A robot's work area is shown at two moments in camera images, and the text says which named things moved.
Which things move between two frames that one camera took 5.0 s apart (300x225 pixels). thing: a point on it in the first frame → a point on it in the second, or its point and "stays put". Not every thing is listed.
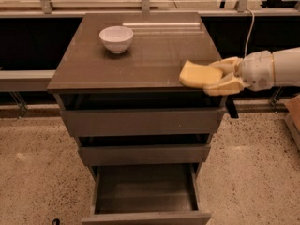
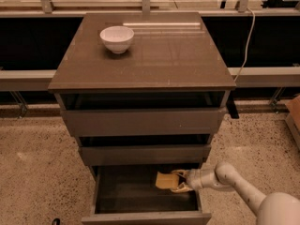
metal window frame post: [145, 0] stays put
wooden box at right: [292, 119] stays put
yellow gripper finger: [232, 86] → [183, 187]
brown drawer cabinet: [143, 135] stays put
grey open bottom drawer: [146, 194] stays put
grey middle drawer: [139, 155] stays put
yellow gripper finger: [228, 65] → [182, 172]
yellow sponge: [197, 76] → [167, 181]
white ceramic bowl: [116, 38] stays put
